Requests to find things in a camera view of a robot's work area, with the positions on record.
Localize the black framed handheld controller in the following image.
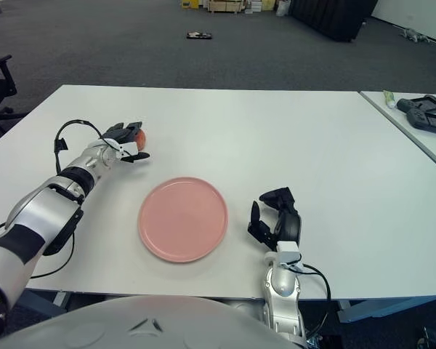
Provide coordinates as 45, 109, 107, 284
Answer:
395, 94, 436, 114

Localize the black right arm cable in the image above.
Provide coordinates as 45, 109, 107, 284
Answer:
286, 263, 331, 339

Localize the grey robot torso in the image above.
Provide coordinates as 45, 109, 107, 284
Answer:
0, 294, 302, 349

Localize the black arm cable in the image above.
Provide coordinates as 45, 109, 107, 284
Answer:
0, 119, 123, 279
286, 263, 331, 339

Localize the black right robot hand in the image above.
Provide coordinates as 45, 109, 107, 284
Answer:
246, 187, 303, 265

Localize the dark grey handheld controller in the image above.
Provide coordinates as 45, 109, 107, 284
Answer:
406, 108, 436, 137

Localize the pink round plate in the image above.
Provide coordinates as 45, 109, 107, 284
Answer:
137, 177, 229, 264

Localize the wooden pallet crate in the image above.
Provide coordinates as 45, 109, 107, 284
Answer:
207, 0, 241, 15

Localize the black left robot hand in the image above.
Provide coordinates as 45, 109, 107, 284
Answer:
102, 121, 151, 164

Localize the black partition screen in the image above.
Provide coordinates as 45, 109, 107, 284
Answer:
288, 0, 379, 43

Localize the grey quadruped robot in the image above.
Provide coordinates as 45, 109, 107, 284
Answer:
401, 28, 432, 44

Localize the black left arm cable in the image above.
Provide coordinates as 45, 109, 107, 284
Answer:
0, 119, 123, 279

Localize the red orange apple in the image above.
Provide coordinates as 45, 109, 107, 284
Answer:
134, 129, 148, 152

